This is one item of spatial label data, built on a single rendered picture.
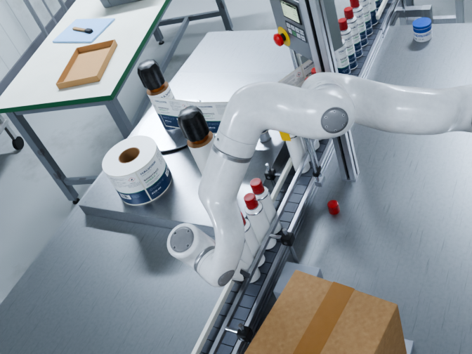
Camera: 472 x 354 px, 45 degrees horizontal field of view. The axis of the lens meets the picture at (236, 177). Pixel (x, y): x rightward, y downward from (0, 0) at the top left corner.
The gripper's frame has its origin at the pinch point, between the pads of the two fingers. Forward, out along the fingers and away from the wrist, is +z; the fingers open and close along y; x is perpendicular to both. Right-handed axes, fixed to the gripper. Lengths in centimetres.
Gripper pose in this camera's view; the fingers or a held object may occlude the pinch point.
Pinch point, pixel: (239, 277)
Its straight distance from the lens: 155.4
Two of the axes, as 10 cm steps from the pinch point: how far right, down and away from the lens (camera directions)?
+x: -2.8, 9.1, -3.2
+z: 4.1, 4.1, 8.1
